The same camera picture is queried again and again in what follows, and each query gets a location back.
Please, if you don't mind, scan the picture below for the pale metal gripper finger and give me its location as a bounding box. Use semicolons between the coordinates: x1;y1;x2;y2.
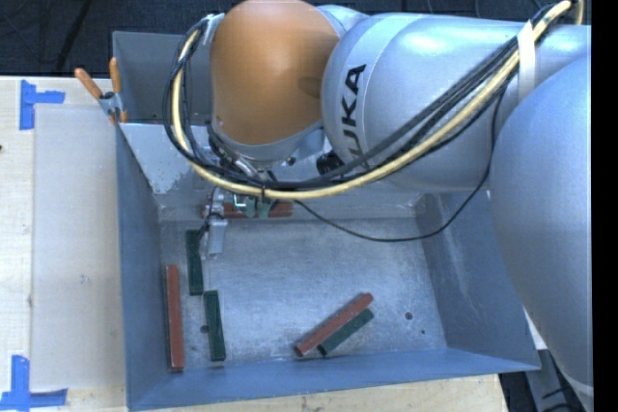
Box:
206;220;229;258

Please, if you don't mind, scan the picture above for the dark green flat block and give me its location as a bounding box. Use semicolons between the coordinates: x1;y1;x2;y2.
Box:
184;229;206;297
202;289;228;363
316;308;376;359

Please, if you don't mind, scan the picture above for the red-brown flat block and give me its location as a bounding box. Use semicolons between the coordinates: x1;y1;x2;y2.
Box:
164;263;186;373
294;292;376;359
200;201;295;220

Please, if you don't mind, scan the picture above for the grey metal bin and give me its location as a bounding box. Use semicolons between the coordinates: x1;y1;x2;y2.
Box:
111;31;543;412

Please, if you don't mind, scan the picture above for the pale wood flat board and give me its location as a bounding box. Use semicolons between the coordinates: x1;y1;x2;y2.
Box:
29;104;127;395

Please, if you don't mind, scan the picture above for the black cylinder on white bracket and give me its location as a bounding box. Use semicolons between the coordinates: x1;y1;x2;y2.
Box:
316;151;345;176

